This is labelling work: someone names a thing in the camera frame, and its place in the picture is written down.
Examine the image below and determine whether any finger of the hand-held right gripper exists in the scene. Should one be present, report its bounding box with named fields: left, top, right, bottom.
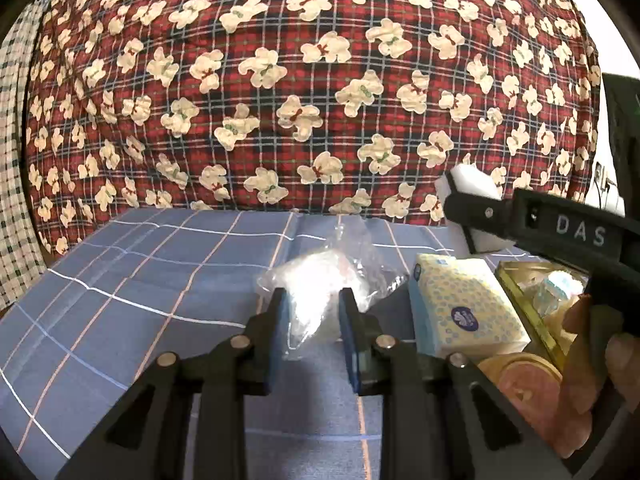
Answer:
left=444, top=175, right=521, bottom=242

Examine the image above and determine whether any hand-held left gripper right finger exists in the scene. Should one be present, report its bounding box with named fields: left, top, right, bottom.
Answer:
left=337, top=287, right=576, bottom=480

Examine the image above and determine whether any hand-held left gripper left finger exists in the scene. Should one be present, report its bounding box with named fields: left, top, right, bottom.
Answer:
left=55, top=287, right=293, bottom=480

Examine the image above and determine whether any white sponge block black band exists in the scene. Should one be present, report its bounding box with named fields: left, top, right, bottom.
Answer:
left=435, top=164, right=518, bottom=255

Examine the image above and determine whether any cotton swab bag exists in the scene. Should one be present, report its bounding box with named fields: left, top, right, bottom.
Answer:
left=530, top=270, right=586, bottom=311

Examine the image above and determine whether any clear bag of cotton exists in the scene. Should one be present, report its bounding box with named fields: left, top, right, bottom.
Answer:
left=255, top=215, right=411, bottom=363

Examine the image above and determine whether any gold tin box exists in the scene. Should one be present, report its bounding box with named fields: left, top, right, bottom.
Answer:
left=495, top=260, right=596, bottom=376

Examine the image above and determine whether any person's right hand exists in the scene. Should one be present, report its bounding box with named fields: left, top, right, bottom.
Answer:
left=552, top=294, right=640, bottom=458

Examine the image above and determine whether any tissue pack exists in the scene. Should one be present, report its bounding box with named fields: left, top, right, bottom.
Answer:
left=409, top=254, right=532, bottom=360

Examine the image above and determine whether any blue checked bed sheet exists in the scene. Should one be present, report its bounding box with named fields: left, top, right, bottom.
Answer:
left=0, top=207, right=551, bottom=480

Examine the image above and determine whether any round orange tin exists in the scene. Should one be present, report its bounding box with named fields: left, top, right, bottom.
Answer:
left=477, top=352, right=568, bottom=441

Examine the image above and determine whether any red bear-print quilt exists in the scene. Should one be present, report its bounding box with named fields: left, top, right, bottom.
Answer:
left=25, top=0, right=603, bottom=256

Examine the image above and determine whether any checked hanging cloth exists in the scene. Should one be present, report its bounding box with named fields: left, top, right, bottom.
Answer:
left=0, top=2, right=51, bottom=311

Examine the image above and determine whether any wall cable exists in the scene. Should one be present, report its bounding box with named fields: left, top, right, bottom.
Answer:
left=595, top=180, right=623, bottom=211

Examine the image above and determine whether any wall socket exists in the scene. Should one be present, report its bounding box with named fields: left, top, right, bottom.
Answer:
left=592, top=160, right=621, bottom=193

